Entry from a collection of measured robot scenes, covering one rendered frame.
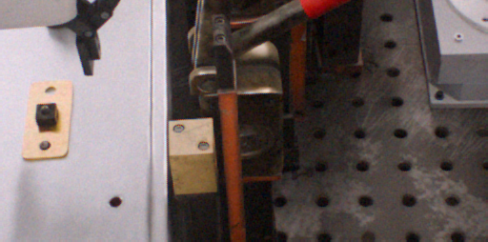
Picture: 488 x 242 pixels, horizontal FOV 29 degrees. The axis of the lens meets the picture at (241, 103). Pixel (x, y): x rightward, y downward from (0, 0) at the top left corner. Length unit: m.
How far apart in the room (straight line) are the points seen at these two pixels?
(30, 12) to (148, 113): 0.16
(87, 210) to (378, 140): 0.50
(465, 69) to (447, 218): 0.18
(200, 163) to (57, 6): 0.15
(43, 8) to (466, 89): 0.64
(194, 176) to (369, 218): 0.42
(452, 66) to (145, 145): 0.48
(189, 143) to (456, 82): 0.54
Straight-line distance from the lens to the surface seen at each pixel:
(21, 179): 0.78
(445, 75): 1.16
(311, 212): 1.09
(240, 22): 0.93
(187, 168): 0.70
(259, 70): 0.75
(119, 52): 0.85
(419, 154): 1.15
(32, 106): 0.82
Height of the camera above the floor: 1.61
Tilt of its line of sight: 50 degrees down
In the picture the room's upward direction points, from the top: 3 degrees counter-clockwise
